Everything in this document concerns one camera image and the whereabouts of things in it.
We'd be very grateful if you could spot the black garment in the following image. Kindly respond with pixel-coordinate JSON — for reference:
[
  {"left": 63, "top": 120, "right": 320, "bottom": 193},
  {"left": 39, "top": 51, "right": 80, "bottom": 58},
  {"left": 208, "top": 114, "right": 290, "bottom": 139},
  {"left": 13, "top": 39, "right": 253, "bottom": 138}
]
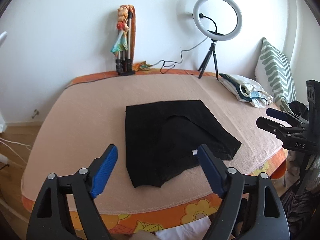
[{"left": 125, "top": 100, "right": 241, "bottom": 187}]

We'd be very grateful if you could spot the green striped white pillow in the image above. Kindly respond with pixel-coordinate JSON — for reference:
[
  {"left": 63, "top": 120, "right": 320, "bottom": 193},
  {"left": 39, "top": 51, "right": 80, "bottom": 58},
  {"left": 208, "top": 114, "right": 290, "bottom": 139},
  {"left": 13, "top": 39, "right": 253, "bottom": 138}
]
[{"left": 254, "top": 38, "right": 296, "bottom": 113}]

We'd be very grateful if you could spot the white ring light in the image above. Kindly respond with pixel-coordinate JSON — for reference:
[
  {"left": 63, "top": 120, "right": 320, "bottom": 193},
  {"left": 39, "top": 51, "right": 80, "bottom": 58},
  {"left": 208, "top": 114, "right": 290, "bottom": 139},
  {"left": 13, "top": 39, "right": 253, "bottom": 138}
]
[{"left": 193, "top": 0, "right": 242, "bottom": 41}]

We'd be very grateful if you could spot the black ring light cable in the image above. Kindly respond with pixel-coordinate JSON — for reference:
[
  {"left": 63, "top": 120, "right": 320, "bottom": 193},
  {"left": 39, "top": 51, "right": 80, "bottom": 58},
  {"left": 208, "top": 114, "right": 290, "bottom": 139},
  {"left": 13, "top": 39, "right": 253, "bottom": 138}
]
[{"left": 150, "top": 13, "right": 221, "bottom": 74}]

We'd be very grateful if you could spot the folded tripod with colourful cloth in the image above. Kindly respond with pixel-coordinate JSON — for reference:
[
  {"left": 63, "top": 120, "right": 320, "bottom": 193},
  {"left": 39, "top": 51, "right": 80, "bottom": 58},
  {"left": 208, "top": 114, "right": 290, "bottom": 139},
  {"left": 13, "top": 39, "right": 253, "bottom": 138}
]
[{"left": 111, "top": 5, "right": 136, "bottom": 76}]

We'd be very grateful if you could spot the black mini tripod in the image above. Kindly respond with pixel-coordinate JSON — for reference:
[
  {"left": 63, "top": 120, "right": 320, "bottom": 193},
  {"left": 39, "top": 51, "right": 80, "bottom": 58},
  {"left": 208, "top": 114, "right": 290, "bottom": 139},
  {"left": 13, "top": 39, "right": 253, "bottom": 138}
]
[{"left": 197, "top": 39, "right": 220, "bottom": 81}]

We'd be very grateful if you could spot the teal folded garment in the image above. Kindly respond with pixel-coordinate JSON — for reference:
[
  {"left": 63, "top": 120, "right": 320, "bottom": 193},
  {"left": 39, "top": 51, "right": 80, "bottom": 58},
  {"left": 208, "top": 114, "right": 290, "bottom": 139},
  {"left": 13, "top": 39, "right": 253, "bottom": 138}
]
[{"left": 234, "top": 80, "right": 268, "bottom": 103}]

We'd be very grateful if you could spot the dark striped grey clothing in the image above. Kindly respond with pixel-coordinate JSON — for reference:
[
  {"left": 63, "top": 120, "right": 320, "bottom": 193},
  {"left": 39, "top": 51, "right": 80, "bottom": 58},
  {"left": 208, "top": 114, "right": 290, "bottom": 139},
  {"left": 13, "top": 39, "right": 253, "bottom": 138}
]
[{"left": 280, "top": 183, "right": 319, "bottom": 239}]

